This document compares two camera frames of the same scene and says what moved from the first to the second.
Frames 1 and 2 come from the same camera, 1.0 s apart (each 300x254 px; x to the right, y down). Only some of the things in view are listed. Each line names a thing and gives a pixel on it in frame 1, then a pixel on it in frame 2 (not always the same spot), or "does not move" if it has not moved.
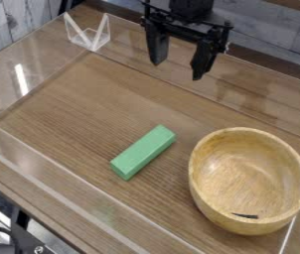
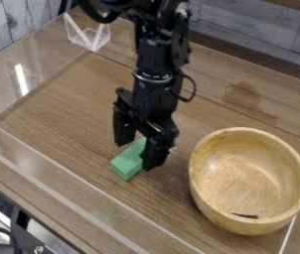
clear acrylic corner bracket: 88,38 does not move
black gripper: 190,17 → 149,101
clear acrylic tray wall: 16,168 does not move
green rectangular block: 146,149 does not move
